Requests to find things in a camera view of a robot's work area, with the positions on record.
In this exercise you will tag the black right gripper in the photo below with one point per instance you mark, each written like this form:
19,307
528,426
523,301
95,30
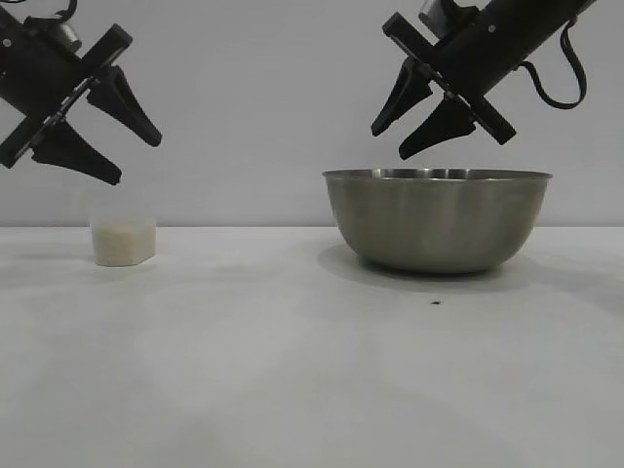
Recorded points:
492,44

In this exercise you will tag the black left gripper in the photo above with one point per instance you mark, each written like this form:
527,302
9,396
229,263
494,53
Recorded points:
44,73

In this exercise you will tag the clear plastic measuring cup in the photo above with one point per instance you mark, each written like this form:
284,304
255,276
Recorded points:
124,209

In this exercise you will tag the stainless steel mixing bowl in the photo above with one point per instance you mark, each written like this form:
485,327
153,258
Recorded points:
439,224

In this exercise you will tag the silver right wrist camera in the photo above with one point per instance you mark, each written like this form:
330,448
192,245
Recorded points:
436,11

